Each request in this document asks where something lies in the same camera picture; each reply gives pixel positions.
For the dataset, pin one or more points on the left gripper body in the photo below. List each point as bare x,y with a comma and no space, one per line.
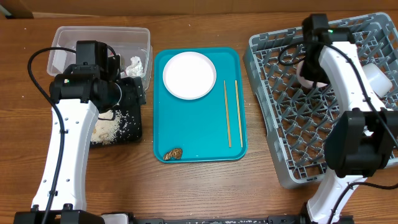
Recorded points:
132,94

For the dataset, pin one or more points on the white napkin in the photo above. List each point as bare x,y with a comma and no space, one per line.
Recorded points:
135,69

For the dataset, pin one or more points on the large white plate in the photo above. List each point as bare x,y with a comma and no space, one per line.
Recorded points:
189,75

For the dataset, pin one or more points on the brown food scrap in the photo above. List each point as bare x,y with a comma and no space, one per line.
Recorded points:
173,154

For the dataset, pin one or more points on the pink bowl with rice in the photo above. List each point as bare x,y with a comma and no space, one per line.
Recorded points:
311,75

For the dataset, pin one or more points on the white cup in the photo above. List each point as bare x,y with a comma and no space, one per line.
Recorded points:
378,81

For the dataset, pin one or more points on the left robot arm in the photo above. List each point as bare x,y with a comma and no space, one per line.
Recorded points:
84,90

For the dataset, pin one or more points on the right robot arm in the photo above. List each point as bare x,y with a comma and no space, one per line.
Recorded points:
364,136

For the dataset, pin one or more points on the clear plastic waste bin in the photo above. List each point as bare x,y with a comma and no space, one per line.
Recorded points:
127,42

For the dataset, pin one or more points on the grey dishwasher rack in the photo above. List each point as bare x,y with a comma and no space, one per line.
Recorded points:
298,120

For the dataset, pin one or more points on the black plastic tray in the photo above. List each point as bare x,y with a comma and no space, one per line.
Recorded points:
135,126

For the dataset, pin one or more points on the cooked rice pile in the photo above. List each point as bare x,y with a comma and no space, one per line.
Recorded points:
111,127

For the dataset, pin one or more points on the teal serving tray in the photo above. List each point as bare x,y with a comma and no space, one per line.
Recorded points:
199,127

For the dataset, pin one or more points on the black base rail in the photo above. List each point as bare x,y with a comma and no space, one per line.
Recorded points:
202,220

